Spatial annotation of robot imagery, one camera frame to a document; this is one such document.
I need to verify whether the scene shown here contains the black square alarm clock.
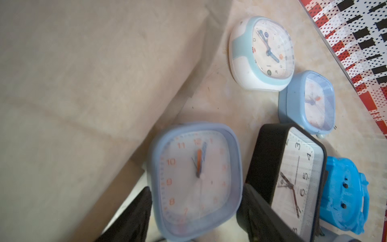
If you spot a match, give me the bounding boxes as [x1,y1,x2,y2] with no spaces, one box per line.
[246,123,327,242]

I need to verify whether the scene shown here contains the light blue square alarm clock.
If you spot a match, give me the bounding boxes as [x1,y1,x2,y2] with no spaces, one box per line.
[278,70,336,139]

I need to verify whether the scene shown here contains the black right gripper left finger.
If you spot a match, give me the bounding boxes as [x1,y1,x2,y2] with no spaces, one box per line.
[96,187,152,242]

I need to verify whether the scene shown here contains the beige canvas bag orange handles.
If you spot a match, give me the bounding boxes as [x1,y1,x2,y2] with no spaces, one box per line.
[1,1,232,242]

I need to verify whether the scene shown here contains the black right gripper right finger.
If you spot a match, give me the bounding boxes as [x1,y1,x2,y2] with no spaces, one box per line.
[236,184,302,242]

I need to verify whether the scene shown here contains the bright blue round alarm clock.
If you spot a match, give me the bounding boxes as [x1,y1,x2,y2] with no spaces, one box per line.
[319,156,370,235]

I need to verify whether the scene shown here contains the pale blue square clock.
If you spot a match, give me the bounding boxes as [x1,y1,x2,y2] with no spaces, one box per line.
[147,122,243,242]

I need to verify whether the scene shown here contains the white clock light blue band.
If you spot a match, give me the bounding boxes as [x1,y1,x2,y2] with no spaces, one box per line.
[229,16,295,92]

